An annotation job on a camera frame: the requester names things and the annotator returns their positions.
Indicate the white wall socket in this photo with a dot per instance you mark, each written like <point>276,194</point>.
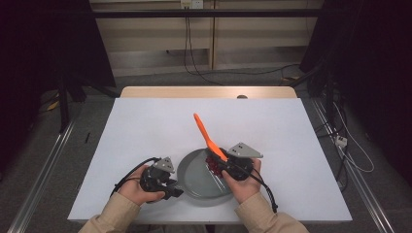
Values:
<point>191,4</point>

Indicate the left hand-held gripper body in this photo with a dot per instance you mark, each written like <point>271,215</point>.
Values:
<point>157,178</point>

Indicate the grey dustpan with orange edge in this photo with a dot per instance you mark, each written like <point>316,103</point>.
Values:
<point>194,174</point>

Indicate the black horizontal bar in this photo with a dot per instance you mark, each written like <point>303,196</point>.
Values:
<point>207,13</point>

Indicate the white table board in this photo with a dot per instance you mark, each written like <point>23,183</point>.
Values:
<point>162,110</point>

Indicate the person's left hand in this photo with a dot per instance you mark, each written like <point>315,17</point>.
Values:
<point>134,189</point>

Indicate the small black floor item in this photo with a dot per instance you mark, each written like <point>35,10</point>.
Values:
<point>87,137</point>

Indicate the red beans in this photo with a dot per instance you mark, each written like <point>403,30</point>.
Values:
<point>213,166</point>

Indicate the black metal stand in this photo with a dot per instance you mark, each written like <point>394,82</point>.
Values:
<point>63,103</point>
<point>329,93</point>

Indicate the person's right hand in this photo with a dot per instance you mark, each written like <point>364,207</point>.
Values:
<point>246,189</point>

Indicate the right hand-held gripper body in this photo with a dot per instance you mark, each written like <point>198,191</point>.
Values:
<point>241,165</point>

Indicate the orange brush with grey bristles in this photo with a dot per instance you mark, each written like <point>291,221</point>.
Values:
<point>205,134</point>

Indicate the wooden table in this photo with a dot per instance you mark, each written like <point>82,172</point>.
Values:
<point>194,92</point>

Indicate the metal floor rail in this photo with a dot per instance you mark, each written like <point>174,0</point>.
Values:
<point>42,181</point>
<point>359,181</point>

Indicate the dark round table grommet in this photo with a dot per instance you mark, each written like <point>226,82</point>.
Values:
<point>242,96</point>

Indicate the black curtain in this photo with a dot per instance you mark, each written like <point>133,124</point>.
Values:
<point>39,48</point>
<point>375,64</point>

